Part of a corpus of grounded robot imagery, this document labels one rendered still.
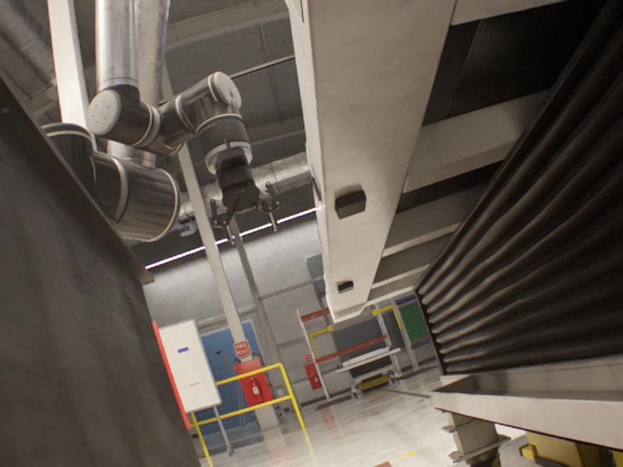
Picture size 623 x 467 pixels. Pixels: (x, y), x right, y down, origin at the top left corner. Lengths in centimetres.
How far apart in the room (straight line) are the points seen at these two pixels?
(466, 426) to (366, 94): 118
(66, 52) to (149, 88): 516
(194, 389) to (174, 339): 75
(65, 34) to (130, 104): 558
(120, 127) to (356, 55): 90
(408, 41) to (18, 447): 44
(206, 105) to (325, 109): 83
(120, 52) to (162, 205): 42
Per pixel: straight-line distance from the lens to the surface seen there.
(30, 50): 1159
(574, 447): 164
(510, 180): 100
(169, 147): 147
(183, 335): 851
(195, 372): 844
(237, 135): 135
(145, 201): 152
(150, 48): 167
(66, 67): 665
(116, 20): 146
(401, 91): 59
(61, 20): 707
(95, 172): 139
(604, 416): 60
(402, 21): 47
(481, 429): 164
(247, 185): 134
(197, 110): 139
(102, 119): 134
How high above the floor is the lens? 54
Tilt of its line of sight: 14 degrees up
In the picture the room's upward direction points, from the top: 19 degrees counter-clockwise
